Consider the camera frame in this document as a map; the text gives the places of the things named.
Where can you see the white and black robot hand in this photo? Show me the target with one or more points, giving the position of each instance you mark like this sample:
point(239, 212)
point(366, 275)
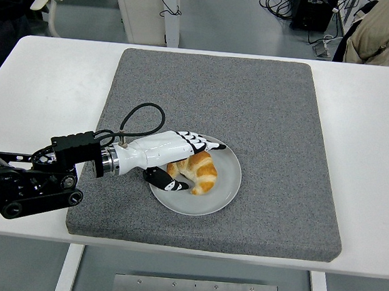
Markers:
point(156, 149)

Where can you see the golden croissant bread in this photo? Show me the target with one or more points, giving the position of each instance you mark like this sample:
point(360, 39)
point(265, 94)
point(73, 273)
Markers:
point(205, 173)

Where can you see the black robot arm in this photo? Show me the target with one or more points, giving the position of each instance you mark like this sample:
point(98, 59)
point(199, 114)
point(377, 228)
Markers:
point(75, 148)

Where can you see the pale grey round plate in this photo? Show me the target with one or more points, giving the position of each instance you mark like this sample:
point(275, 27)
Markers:
point(227, 182)

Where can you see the grey speckled foam mat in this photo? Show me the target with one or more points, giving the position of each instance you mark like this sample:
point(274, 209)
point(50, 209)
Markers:
point(252, 106)

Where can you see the black office chair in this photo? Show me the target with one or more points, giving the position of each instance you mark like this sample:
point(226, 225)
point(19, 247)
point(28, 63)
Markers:
point(8, 17)

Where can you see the black computer case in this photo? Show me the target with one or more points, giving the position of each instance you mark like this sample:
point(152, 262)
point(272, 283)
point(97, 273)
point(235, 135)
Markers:
point(311, 12)

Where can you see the black chair back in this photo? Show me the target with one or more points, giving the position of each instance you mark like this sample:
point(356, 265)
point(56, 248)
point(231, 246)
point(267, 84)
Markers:
point(341, 46)

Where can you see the beige padded coat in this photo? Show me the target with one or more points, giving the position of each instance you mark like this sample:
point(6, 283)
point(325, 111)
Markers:
point(388, 33)

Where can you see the white desk frame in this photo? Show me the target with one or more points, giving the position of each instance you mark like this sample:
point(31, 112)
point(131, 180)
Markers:
point(141, 8)

